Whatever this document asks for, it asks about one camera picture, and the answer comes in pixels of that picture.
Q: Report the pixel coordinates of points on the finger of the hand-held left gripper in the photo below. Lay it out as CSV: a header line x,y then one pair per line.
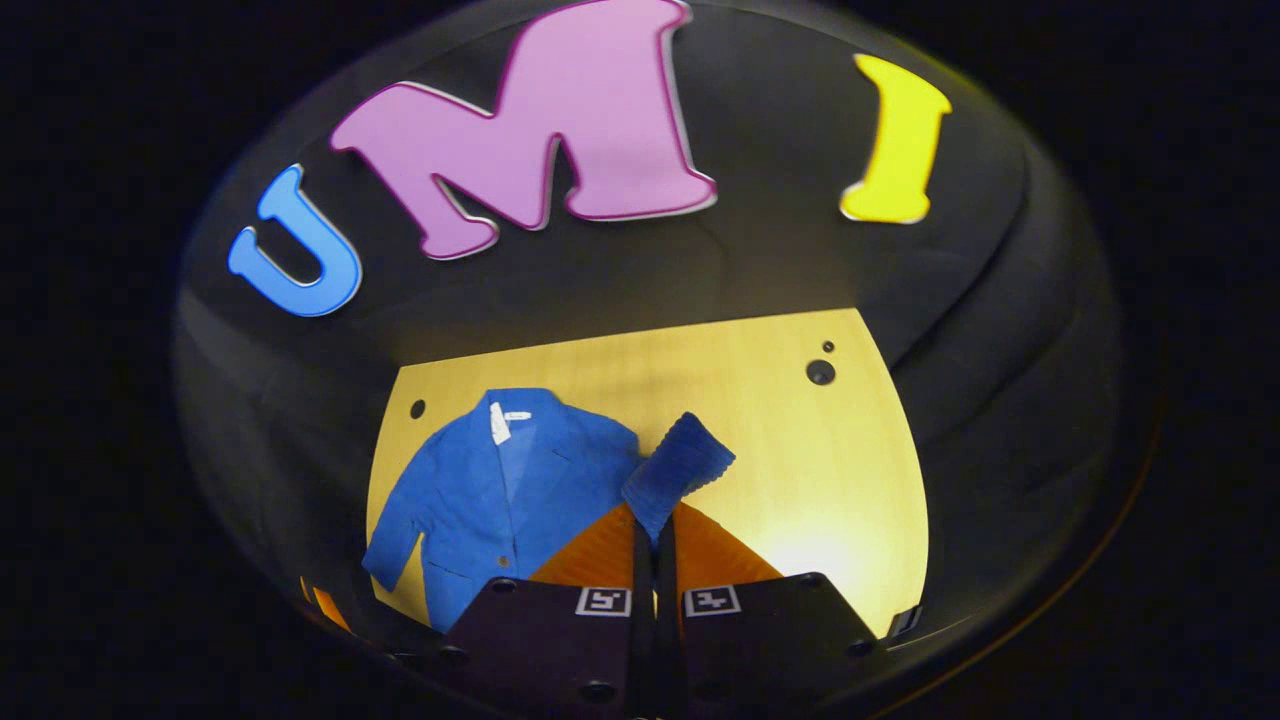
x,y
328,605

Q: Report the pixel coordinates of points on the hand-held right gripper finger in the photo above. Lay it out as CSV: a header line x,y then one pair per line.
x,y
644,610
668,620

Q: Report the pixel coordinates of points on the black table edge bracket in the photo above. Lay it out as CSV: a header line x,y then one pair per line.
x,y
903,620

